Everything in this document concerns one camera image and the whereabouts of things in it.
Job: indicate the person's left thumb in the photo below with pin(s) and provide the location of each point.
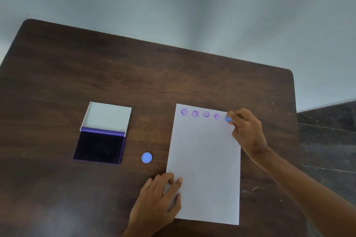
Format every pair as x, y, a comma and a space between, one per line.
177, 203

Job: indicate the person's right hand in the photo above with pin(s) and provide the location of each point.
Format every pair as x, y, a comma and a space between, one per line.
249, 131

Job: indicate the person's left hand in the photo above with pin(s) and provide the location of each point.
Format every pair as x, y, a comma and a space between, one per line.
151, 206

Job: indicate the blue round stamp cap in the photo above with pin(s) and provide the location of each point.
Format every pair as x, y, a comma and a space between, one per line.
146, 158

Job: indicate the person's left little finger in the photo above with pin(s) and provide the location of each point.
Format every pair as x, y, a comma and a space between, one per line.
147, 184

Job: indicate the person's left forearm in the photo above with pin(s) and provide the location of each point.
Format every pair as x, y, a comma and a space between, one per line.
139, 231

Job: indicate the person's left middle finger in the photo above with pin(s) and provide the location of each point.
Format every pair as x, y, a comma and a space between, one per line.
166, 180

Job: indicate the person's right thumb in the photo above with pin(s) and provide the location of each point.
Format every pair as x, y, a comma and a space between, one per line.
233, 123

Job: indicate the white paper sheet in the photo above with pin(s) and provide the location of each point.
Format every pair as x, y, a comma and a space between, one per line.
205, 167

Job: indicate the person's right forearm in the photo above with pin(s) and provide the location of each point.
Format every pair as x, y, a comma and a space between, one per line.
303, 189

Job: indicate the small blue round stamp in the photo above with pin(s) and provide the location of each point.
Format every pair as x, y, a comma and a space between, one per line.
228, 119

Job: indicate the open purple ink pad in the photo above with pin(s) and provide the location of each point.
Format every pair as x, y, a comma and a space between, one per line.
104, 134

